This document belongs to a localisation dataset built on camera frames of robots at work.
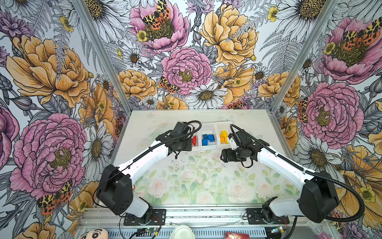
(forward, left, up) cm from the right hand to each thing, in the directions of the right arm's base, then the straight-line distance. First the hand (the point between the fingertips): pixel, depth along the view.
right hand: (228, 160), depth 83 cm
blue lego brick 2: (+20, +7, -6) cm, 22 cm away
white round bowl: (-30, +25, -13) cm, 41 cm away
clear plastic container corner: (-31, -40, -10) cm, 52 cm away
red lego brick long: (+20, +18, -8) cm, 29 cm away
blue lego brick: (+19, +11, -9) cm, 23 cm away
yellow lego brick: (+20, 0, -5) cm, 21 cm away
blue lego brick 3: (+23, +11, -8) cm, 27 cm away
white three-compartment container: (+27, +5, -4) cm, 27 cm away
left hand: (+6, +22, +4) cm, 23 cm away
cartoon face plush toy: (-31, +61, -1) cm, 68 cm away
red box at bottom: (-33, +1, -6) cm, 33 cm away
